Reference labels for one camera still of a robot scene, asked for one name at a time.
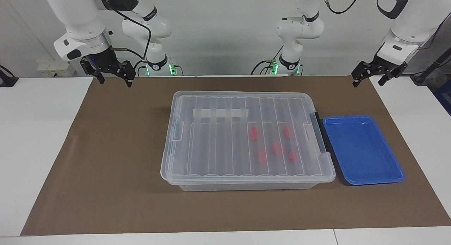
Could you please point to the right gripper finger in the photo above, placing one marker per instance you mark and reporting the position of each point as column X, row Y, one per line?
column 129, row 81
column 100, row 78

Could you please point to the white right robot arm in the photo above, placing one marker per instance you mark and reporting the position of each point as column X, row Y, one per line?
column 77, row 16

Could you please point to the red block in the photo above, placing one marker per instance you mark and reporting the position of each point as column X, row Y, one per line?
column 291, row 156
column 278, row 148
column 253, row 133
column 286, row 131
column 261, row 156

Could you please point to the clear plastic storage box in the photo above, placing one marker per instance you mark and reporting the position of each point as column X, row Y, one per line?
column 246, row 186

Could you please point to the black box latch clip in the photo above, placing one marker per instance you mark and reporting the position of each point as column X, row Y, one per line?
column 321, row 132

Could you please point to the blue plastic tray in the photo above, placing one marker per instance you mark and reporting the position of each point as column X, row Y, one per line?
column 359, row 149

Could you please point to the brown table mat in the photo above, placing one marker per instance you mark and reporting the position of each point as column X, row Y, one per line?
column 105, row 188

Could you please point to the clear plastic box lid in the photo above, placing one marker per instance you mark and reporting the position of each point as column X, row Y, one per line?
column 218, row 146

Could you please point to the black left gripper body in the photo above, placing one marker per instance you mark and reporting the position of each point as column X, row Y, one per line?
column 378, row 66

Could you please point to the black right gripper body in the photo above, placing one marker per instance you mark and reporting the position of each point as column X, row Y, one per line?
column 104, row 61

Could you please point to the black clamp stand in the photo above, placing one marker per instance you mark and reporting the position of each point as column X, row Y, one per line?
column 7, row 81

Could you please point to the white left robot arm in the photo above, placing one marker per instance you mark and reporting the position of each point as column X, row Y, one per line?
column 299, row 26

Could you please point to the black tripod stand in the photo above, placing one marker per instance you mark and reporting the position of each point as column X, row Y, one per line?
column 428, row 71

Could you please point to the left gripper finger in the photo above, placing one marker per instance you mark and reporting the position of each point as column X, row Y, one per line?
column 386, row 78
column 356, row 81

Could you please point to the blue crate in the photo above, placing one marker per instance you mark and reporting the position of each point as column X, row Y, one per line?
column 444, row 97

